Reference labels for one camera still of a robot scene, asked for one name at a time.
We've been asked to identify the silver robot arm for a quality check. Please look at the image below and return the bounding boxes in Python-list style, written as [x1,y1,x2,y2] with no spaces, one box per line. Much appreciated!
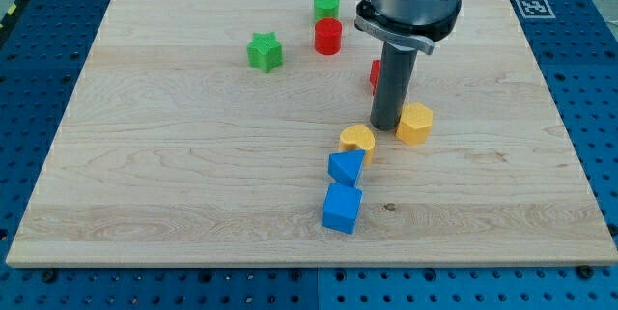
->
[354,0,462,55]

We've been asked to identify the green star block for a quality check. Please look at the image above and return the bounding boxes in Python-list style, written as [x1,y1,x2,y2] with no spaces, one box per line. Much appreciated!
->
[247,32,283,73]

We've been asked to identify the blue triangle block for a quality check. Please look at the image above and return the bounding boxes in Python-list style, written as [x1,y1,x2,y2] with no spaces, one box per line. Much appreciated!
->
[328,149,365,187]

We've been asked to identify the yellow heart block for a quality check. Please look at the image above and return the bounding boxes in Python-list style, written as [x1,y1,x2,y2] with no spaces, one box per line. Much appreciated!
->
[339,124,376,165]

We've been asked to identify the blue cube block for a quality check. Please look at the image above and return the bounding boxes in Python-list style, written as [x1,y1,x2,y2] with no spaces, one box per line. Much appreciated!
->
[322,183,363,234]

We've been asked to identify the red block behind rod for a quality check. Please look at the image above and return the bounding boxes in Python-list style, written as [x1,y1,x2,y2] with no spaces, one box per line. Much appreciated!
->
[369,60,381,94]

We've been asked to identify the red cylinder block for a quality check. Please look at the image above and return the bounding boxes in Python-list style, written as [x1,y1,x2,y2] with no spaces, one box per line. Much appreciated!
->
[314,17,343,55]

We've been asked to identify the yellow hexagon block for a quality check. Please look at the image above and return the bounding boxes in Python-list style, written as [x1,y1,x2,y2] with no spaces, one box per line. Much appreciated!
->
[395,102,434,146]

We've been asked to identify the light wooden board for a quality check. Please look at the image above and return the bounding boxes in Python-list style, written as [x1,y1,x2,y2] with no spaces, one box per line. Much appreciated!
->
[6,0,617,268]

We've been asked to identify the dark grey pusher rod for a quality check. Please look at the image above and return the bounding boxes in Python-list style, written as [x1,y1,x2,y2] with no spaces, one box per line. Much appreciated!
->
[370,42,417,131]

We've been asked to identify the green cylinder block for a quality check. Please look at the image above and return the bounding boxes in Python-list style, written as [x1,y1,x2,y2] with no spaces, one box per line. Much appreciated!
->
[313,0,340,22]

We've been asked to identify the white fiducial marker tag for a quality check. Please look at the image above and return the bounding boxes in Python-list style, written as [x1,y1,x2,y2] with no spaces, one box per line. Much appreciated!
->
[515,0,555,19]

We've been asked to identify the black screw bottom left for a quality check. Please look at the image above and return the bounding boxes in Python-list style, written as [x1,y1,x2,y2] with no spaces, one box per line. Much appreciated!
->
[41,268,58,284]

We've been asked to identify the black screw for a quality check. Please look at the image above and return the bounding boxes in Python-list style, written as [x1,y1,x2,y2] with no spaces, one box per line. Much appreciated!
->
[576,265,595,280]
[41,268,58,284]

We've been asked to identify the black screw bottom right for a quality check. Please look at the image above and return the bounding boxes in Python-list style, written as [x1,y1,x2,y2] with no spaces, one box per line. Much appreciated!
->
[576,265,595,280]

